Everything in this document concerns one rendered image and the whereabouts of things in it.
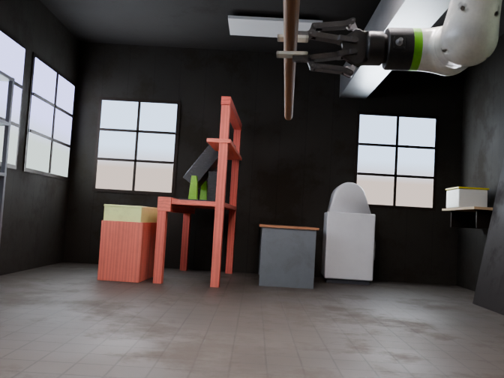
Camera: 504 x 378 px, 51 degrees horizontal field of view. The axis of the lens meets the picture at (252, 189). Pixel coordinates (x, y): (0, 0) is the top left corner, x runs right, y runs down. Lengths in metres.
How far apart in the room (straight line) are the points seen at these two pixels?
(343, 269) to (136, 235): 2.90
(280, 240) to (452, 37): 5.62
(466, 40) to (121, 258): 5.63
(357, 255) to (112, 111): 4.28
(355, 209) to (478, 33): 6.50
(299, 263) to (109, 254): 2.29
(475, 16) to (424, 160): 7.44
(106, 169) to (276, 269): 3.25
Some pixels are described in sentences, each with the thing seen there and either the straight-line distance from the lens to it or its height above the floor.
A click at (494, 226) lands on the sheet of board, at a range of 6.54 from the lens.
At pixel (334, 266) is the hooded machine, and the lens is 7.47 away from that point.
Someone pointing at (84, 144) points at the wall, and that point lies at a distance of 8.58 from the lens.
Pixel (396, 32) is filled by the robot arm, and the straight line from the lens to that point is 1.23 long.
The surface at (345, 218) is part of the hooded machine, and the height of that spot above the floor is 0.90.
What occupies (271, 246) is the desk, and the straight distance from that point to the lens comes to 6.59.
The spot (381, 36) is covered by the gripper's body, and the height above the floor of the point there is 1.21.
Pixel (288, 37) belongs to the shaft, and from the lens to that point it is 1.14.
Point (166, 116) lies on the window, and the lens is 8.33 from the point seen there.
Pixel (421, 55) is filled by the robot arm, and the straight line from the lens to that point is 1.22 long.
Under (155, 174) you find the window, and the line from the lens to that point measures 8.23.
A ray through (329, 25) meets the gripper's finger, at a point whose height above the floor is 1.24.
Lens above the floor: 0.80
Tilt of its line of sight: 3 degrees up
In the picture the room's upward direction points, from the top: 3 degrees clockwise
